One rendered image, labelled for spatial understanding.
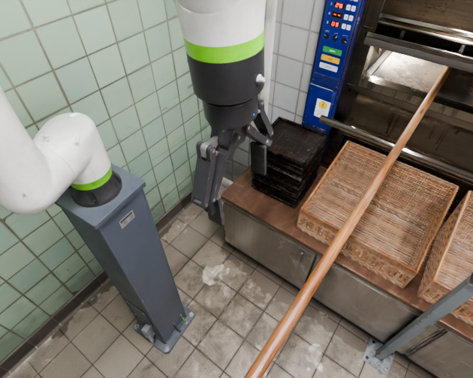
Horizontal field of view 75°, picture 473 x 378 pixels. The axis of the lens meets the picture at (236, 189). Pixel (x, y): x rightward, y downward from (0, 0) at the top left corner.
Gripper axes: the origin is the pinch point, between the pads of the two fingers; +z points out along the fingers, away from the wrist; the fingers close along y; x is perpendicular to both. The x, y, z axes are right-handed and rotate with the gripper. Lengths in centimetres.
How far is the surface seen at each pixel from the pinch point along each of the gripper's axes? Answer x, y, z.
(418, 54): 12, -96, 13
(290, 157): -24, -73, 61
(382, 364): 55, -42, 154
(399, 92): 8, -110, 37
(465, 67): 27, -95, 14
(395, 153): 19, -64, 32
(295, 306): 14.6, 1.7, 30.0
